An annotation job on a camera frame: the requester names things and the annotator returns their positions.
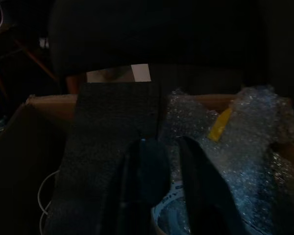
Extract yellow tape piece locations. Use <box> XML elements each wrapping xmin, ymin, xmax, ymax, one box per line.
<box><xmin>207</xmin><ymin>107</ymin><xmax>234</xmax><ymax>143</ymax></box>

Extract white blue printed round tub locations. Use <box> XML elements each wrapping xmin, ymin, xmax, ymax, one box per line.
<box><xmin>150</xmin><ymin>180</ymin><xmax>194</xmax><ymax>235</ymax></box>

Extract white cable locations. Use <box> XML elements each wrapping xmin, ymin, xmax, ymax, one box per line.
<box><xmin>37</xmin><ymin>169</ymin><xmax>59</xmax><ymax>232</ymax></box>

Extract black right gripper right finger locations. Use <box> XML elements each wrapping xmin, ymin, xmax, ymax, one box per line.
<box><xmin>177</xmin><ymin>136</ymin><xmax>238</xmax><ymax>235</ymax></box>

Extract wooden chair legs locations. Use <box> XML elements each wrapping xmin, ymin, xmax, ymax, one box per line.
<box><xmin>0</xmin><ymin>36</ymin><xmax>60</xmax><ymax>98</ymax></box>

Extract white paper sheet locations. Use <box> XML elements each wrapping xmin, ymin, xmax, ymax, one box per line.
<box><xmin>86</xmin><ymin>63</ymin><xmax>152</xmax><ymax>83</ymax></box>

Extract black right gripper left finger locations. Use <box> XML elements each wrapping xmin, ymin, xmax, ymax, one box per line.
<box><xmin>118</xmin><ymin>138</ymin><xmax>173</xmax><ymax>235</ymax></box>

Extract black foam sheet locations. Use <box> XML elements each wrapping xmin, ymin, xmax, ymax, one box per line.
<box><xmin>43</xmin><ymin>82</ymin><xmax>163</xmax><ymax>235</ymax></box>

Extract clear bubble wrap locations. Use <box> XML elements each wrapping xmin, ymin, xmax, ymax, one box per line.
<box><xmin>151</xmin><ymin>84</ymin><xmax>294</xmax><ymax>235</ymax></box>

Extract brown cardboard box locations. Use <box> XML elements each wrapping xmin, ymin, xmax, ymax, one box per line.
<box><xmin>0</xmin><ymin>94</ymin><xmax>294</xmax><ymax>235</ymax></box>

